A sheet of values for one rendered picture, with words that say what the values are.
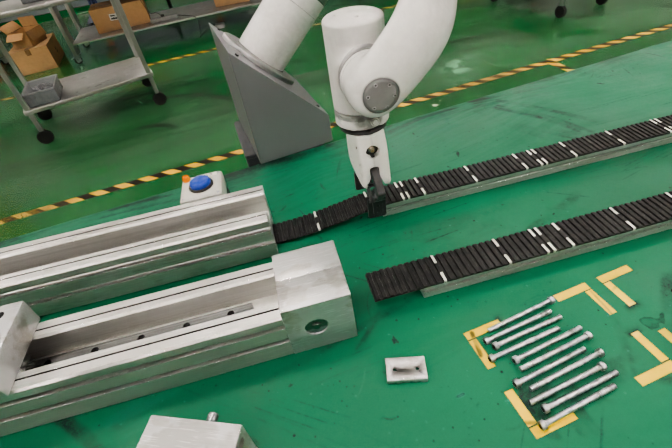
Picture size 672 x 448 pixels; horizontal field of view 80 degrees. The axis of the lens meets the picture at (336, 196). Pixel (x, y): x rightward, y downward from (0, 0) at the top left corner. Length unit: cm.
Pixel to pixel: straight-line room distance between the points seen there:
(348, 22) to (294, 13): 41
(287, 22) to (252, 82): 17
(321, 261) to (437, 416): 23
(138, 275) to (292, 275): 30
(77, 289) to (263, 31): 61
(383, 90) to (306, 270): 25
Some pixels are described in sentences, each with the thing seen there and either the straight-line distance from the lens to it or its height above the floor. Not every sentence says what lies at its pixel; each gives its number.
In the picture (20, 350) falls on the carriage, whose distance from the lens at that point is 66.
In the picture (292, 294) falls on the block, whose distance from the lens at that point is 53.
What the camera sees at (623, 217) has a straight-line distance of 76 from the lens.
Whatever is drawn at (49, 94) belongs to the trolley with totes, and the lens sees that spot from 354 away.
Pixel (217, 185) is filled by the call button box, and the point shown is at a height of 84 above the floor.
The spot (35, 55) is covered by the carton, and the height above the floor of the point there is 17.
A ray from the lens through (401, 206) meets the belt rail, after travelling 75.
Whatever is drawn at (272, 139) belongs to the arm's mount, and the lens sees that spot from 92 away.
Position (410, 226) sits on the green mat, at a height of 78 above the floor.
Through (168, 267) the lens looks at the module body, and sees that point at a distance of 73.
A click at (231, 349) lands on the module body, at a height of 83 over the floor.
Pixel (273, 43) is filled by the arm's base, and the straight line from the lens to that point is 95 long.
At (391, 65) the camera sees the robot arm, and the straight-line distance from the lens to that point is 50.
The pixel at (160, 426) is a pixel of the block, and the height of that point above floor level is 87.
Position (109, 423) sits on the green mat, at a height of 78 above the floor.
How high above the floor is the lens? 128
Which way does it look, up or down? 39 degrees down
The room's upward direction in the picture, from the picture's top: 9 degrees counter-clockwise
